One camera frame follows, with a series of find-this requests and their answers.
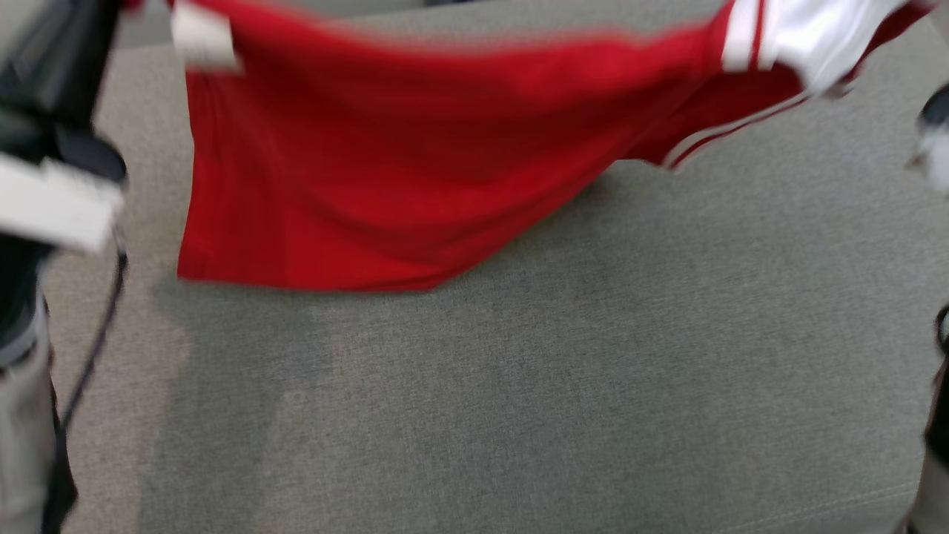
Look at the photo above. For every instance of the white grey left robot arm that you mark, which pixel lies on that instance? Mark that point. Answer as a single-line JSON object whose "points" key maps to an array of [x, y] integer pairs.
{"points": [[22, 415]]}

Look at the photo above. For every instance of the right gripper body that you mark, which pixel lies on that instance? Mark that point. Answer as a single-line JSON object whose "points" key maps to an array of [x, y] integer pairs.
{"points": [[936, 148]]}

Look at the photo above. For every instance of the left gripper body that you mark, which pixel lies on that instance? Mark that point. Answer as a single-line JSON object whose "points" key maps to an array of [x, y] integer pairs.
{"points": [[52, 126]]}

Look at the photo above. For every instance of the red basketball jersey white trim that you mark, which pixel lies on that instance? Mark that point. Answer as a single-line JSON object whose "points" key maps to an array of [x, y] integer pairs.
{"points": [[385, 148]]}

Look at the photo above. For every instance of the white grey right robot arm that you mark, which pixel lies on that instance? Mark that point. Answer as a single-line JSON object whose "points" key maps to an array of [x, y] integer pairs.
{"points": [[940, 445]]}

